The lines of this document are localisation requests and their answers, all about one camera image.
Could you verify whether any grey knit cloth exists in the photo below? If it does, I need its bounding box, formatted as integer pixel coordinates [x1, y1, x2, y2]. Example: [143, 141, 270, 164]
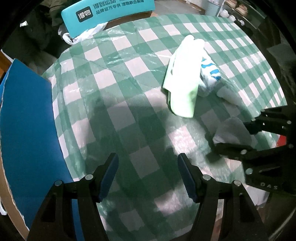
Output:
[212, 118, 253, 148]

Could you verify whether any blue striped white sock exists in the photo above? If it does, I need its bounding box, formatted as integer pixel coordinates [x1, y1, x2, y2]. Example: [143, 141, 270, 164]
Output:
[198, 57, 221, 97]

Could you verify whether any light green cloth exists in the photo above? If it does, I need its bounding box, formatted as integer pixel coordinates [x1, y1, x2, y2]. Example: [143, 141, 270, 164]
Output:
[162, 35, 209, 118]

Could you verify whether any blue cardboard storage box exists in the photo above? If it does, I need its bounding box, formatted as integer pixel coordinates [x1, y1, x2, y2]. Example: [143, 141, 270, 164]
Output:
[1, 60, 73, 237]

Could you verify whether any green checkered tablecloth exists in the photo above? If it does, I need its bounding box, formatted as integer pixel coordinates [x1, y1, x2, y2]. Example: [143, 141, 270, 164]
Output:
[43, 14, 287, 240]

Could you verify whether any white shoe rack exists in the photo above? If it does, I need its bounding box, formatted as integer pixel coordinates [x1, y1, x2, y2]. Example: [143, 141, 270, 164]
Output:
[218, 1, 266, 28]

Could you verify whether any white plastic bag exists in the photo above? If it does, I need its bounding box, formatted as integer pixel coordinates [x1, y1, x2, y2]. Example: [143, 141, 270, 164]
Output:
[58, 22, 108, 46]

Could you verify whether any dark hanging jacket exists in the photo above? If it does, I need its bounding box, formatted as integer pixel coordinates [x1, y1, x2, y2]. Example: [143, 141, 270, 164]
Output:
[1, 1, 71, 65]

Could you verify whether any teal printed box flap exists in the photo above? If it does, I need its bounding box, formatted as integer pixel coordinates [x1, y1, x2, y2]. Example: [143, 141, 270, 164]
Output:
[61, 0, 155, 38]

